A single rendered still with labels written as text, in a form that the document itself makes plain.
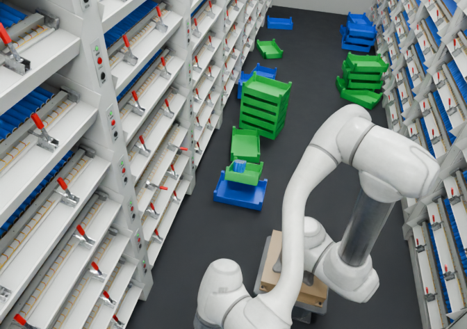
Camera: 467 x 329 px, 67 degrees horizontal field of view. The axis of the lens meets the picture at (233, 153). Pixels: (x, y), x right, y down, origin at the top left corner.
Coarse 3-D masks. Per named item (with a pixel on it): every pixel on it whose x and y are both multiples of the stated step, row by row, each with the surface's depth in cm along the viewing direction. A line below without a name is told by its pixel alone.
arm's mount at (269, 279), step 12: (276, 240) 166; (276, 252) 161; (264, 276) 152; (276, 276) 152; (264, 288) 155; (312, 288) 148; (324, 288) 148; (300, 300) 152; (312, 300) 149; (324, 300) 147
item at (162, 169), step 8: (176, 120) 183; (184, 120) 182; (184, 128) 186; (176, 136) 179; (184, 136) 183; (160, 144) 171; (176, 144) 176; (168, 152) 170; (176, 152) 177; (152, 160) 163; (160, 160) 165; (168, 160) 167; (160, 168) 162; (152, 176) 157; (160, 176) 159; (136, 184) 151; (152, 192) 152; (144, 200) 148; (144, 208) 145
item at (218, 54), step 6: (222, 12) 213; (222, 18) 215; (216, 24) 219; (222, 24) 218; (222, 30) 221; (222, 42) 228; (216, 54) 232; (222, 60) 238; (222, 66) 241; (216, 78) 243; (216, 84) 247; (222, 84) 253; (222, 90) 257; (222, 96) 261; (216, 102) 257; (222, 102) 266; (216, 108) 260; (222, 108) 270; (216, 126) 271
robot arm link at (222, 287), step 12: (216, 264) 89; (228, 264) 90; (204, 276) 90; (216, 276) 87; (228, 276) 87; (240, 276) 89; (204, 288) 89; (216, 288) 87; (228, 288) 86; (240, 288) 89; (204, 300) 89; (216, 300) 86; (228, 300) 85; (204, 312) 90; (216, 312) 86; (228, 312) 84
